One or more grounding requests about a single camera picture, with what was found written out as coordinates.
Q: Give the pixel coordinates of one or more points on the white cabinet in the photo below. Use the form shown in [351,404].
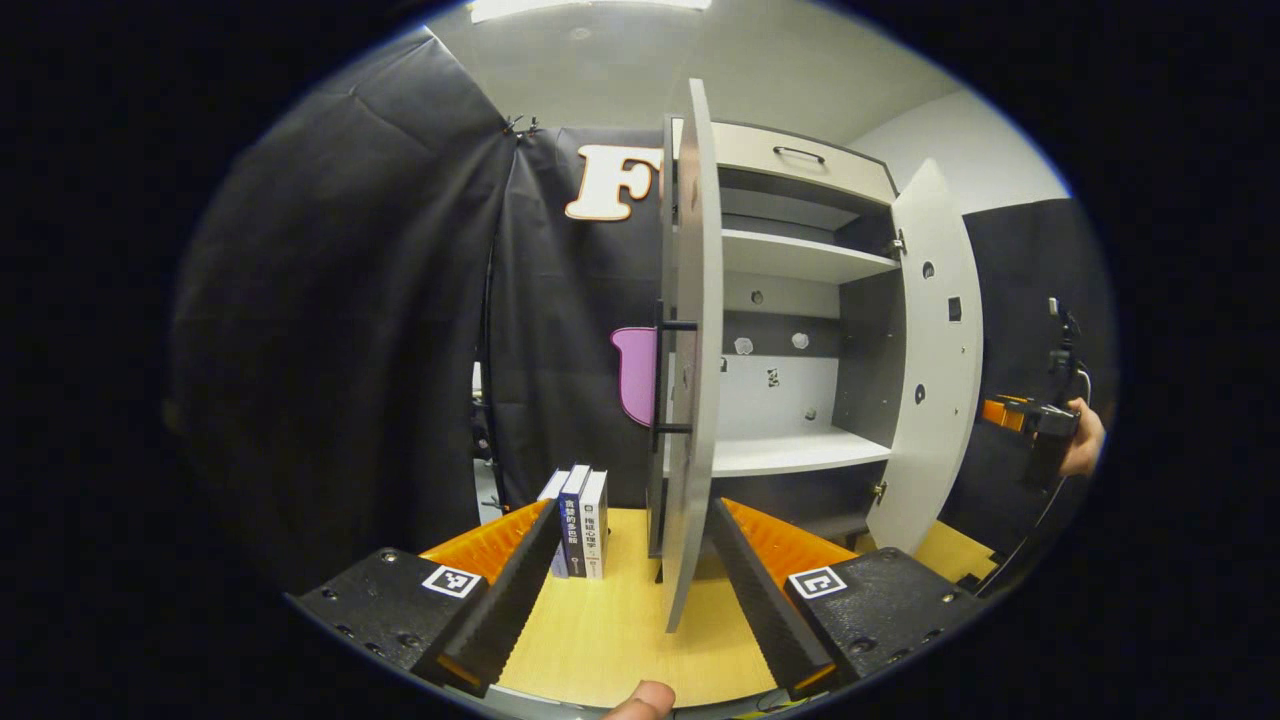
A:
[800,260]

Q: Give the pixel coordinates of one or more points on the dark blue book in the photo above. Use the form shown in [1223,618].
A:
[573,520]

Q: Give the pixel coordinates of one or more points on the ceiling light panel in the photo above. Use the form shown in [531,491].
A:
[590,8]

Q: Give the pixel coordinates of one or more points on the white book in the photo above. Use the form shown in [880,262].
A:
[553,490]
[595,525]

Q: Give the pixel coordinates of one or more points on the white cabinet drawer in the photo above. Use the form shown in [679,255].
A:
[780,165]

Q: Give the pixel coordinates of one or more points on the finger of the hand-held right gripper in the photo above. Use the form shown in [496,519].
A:
[1003,413]

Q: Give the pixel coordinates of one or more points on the white cabinet door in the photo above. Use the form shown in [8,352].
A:
[695,350]
[935,350]

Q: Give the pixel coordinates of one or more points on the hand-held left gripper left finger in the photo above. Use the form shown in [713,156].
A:
[510,600]

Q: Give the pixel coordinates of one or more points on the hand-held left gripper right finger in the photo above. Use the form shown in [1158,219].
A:
[760,600]

